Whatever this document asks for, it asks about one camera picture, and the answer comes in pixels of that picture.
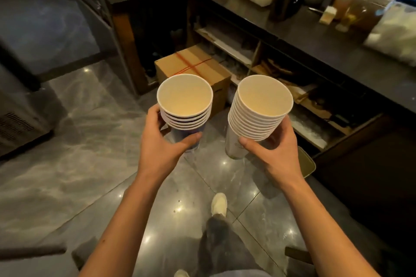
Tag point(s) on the person's right hand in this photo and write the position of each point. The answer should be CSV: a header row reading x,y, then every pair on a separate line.
x,y
279,163

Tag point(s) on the person's left hand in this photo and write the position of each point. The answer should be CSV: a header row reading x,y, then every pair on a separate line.
x,y
159,156

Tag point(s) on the person's right thumb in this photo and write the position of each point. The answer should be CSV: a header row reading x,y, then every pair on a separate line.
x,y
255,147

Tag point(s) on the person's left thumb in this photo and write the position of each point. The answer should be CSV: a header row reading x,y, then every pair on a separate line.
x,y
188,142

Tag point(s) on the short stack of paper cups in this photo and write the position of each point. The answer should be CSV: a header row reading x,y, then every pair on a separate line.
x,y
185,96

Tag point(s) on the tall stack of paper cups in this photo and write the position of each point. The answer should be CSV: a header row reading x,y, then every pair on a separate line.
x,y
263,98

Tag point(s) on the person's right forearm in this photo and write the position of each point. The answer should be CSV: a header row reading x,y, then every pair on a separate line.
x,y
321,231

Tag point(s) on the person's left forearm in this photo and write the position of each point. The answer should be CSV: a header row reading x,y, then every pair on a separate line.
x,y
126,231

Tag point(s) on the green stool seat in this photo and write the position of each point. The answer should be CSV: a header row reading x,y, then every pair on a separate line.
x,y
307,162

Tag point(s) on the person's white shoe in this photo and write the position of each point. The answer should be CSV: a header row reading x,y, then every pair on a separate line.
x,y
219,204
181,273

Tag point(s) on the pile of wooden boards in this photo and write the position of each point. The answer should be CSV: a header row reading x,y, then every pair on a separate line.
x,y
292,82

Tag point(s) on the cardboard box with red band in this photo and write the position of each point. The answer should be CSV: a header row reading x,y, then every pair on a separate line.
x,y
198,64

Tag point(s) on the person's grey trousers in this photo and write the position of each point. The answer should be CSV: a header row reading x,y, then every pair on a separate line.
x,y
224,247

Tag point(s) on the dark counter with shelves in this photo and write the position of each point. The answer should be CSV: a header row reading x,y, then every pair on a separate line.
x,y
325,49

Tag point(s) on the small white box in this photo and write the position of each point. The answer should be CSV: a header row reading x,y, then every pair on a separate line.
x,y
327,15

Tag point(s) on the clear glass jar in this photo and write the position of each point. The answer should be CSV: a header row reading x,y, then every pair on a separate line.
x,y
354,15

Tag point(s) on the stainless steel appliance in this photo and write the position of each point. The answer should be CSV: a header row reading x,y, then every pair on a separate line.
x,y
19,124

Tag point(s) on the white plastic bag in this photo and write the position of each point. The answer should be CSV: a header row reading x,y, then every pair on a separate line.
x,y
393,35

